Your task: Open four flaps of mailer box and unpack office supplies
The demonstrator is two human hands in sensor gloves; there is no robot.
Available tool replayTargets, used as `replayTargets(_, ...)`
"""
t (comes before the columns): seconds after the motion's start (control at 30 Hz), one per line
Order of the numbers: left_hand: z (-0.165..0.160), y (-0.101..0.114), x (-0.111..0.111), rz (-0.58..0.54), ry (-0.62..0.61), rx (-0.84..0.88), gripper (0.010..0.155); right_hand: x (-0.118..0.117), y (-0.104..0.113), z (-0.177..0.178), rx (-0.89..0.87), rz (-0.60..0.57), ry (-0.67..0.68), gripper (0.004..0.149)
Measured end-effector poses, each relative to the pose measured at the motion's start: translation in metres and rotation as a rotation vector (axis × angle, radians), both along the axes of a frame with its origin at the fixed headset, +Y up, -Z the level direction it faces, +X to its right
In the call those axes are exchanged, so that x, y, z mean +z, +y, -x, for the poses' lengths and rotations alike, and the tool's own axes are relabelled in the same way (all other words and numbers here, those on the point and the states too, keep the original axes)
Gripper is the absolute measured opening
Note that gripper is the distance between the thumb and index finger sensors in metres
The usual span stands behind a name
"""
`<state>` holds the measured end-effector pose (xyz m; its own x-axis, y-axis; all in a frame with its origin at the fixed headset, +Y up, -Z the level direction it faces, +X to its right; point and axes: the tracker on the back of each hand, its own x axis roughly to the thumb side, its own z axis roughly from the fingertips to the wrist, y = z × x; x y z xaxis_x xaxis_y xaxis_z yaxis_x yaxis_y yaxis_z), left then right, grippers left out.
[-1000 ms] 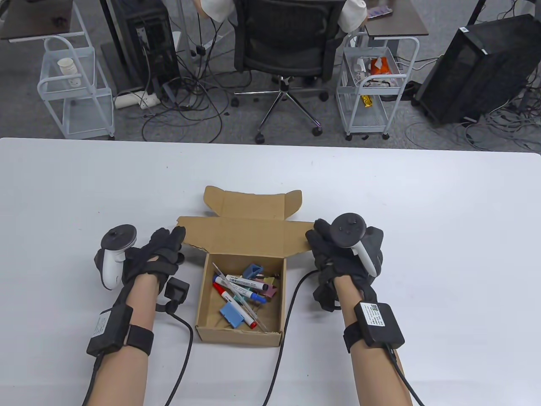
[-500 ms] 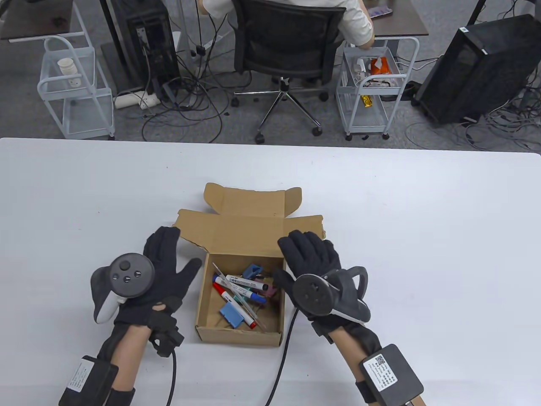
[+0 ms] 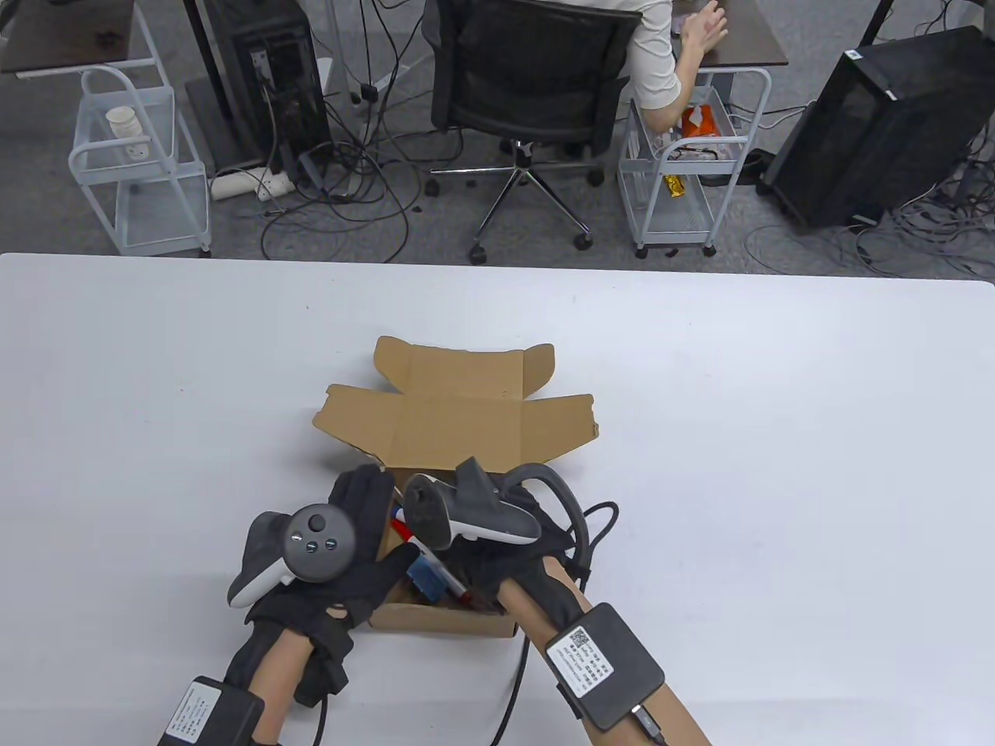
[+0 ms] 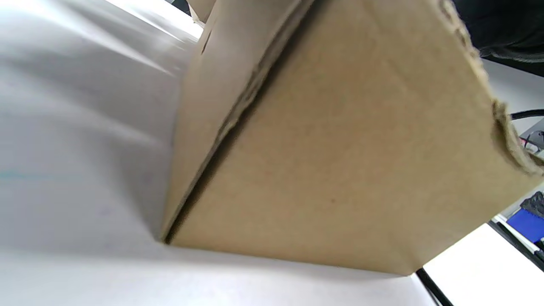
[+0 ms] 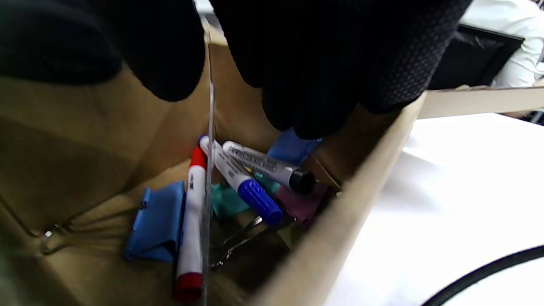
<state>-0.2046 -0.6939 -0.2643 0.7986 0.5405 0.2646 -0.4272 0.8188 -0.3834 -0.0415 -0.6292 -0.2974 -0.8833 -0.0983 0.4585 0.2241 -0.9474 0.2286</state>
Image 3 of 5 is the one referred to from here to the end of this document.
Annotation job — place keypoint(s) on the person's right hand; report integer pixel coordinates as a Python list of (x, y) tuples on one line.
[(490, 567)]

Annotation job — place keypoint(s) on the person's left hand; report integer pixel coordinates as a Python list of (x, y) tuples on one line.
[(361, 575)]

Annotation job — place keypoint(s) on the red marker office supply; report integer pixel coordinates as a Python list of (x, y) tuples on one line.
[(403, 531)]

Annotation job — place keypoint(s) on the light blue binder clip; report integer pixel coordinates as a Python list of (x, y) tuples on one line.
[(427, 576)]

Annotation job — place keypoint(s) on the brown cardboard mailer box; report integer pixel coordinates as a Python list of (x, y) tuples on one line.
[(459, 427)]

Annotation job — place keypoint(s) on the person's right forearm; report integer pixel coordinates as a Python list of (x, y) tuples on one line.
[(525, 610)]

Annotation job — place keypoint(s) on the person's left forearm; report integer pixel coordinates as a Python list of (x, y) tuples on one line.
[(276, 676)]

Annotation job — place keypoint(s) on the black labelled wrist box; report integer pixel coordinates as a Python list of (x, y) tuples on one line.
[(614, 660), (210, 715)]

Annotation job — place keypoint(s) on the black mesh office chair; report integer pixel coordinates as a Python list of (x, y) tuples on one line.
[(528, 70)]

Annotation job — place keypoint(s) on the black and white right controller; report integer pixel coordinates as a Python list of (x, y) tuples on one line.
[(482, 517)]

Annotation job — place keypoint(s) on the black and white controller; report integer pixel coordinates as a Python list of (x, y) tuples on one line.
[(319, 544), (482, 517)]

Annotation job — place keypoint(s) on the black and white left controller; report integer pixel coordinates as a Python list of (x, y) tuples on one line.
[(319, 544)]

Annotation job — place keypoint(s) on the white power strip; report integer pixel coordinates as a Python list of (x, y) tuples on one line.
[(249, 184)]

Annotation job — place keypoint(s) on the yellow snack packet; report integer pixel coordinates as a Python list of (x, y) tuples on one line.
[(674, 186)]

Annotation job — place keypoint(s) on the white plug adapter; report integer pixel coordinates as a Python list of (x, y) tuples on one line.
[(138, 150)]

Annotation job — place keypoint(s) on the black power adapter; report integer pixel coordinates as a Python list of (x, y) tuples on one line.
[(365, 94)]

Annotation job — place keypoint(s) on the orange packet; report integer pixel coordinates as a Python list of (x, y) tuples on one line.
[(699, 120)]

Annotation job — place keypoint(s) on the white paper cup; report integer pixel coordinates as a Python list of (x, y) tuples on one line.
[(122, 124)]

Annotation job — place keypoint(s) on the black desk leg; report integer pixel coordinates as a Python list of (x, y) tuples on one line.
[(874, 19), (206, 54)]

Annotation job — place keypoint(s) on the dark brown desk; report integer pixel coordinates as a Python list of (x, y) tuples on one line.
[(62, 31), (746, 47)]

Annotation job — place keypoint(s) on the large black computer tower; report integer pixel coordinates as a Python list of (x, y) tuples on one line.
[(894, 132)]

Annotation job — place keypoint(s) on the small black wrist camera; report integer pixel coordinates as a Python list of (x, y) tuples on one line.
[(322, 680)]

